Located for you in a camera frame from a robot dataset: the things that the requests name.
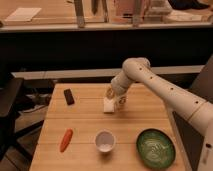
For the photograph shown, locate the white board on shelf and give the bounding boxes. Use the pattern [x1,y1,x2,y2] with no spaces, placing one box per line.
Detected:
[5,7,41,22]

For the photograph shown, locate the white sponge block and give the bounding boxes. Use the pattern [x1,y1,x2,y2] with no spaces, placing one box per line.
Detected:
[103,98,115,113]

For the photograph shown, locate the grey metal post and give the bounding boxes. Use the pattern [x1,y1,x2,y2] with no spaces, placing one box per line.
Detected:
[132,0,142,27]
[74,0,85,28]

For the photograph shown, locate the grey metal post right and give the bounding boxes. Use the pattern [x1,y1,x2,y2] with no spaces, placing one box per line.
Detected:
[132,0,142,27]

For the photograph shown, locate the black rectangular block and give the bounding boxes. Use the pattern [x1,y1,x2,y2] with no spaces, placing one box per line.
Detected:
[64,89,75,105]

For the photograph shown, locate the white cup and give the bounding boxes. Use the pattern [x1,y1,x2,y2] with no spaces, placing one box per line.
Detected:
[95,131,115,153]

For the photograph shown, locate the green patterned plate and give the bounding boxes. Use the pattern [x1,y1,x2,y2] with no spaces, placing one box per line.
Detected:
[136,129,176,170]

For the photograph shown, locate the orange carrot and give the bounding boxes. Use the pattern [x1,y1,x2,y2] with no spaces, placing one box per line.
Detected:
[60,129,73,153]

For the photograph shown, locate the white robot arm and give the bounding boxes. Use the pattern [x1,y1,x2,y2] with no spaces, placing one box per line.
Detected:
[111,57,213,171]

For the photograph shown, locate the black chair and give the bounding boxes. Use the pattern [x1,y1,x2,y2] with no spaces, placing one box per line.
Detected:
[0,63,46,164]

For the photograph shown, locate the small clear plastic bottle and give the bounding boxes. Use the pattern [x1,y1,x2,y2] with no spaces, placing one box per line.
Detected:
[106,87,114,99]

